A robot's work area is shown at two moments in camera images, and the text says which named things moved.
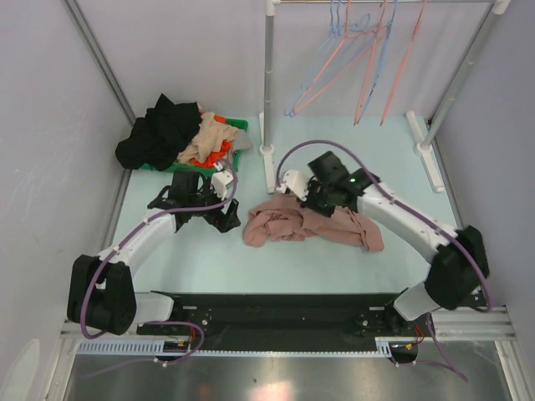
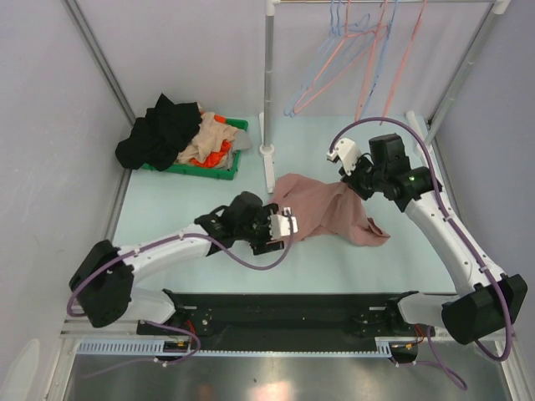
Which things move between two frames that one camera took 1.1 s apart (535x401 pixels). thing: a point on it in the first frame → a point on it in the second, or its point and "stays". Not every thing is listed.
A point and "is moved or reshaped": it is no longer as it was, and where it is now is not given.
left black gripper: x=224 y=221 → x=261 y=246
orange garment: x=224 y=150 stays
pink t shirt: x=284 y=220 is moved or reshaped
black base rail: x=231 y=322 stays
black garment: x=157 y=139 stays
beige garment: x=208 y=139 stays
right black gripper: x=308 y=203 → x=364 y=194
